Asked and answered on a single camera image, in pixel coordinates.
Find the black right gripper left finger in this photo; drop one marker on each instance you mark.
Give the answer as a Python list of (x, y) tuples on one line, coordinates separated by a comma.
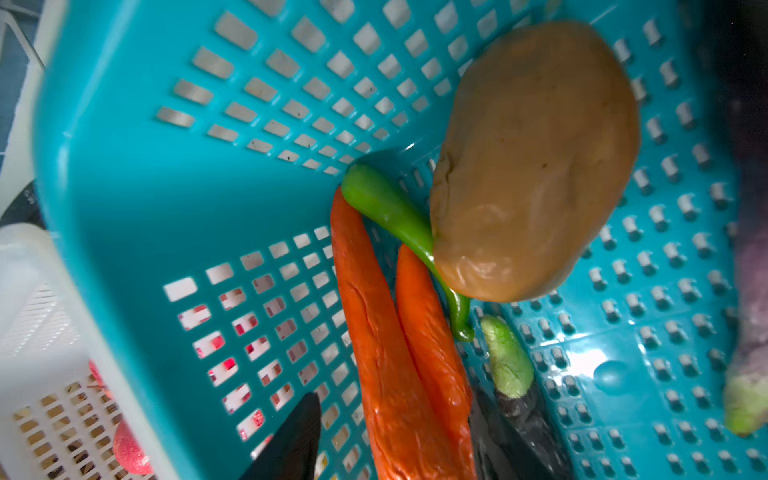
[(292, 452)]

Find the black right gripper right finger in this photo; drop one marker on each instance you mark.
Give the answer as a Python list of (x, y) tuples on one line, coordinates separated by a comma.
[(514, 438)]

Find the dark long eggplant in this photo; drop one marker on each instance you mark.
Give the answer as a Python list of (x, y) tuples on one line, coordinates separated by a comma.
[(511, 370)]

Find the orange carrot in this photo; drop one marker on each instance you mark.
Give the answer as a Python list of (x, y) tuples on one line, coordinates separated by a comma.
[(406, 438)]

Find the white plastic basket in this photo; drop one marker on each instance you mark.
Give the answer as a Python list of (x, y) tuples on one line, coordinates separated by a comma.
[(62, 392)]

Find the purple eggplant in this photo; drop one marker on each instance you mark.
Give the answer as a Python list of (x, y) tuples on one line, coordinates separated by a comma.
[(744, 71)]

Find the green chili pepper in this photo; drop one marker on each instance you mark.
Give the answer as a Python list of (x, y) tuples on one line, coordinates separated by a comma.
[(372, 194)]

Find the brown potato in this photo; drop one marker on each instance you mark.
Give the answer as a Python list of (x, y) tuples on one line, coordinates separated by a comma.
[(543, 136)]

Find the teal plastic basket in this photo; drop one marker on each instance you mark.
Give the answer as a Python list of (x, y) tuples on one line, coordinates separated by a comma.
[(187, 153)]

